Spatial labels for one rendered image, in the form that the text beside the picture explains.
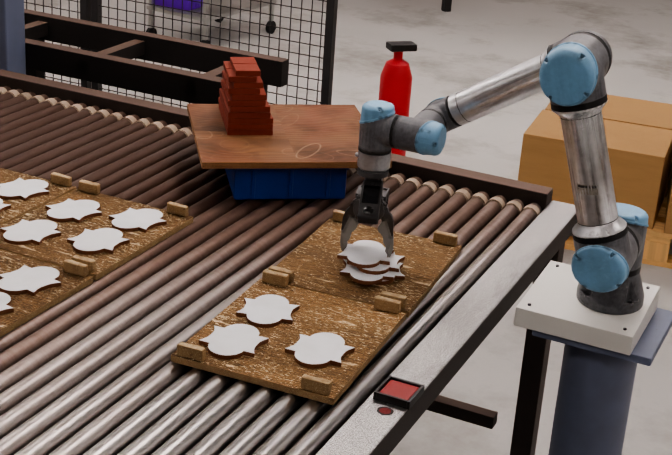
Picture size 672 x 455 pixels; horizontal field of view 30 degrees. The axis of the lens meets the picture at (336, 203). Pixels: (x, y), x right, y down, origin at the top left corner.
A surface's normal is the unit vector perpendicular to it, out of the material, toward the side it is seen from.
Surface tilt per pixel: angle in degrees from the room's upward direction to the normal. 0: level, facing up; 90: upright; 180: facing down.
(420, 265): 0
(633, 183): 90
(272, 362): 0
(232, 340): 0
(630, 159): 90
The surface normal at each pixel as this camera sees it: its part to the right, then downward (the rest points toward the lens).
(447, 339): 0.07, -0.93
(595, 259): -0.39, 0.48
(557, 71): -0.44, 0.24
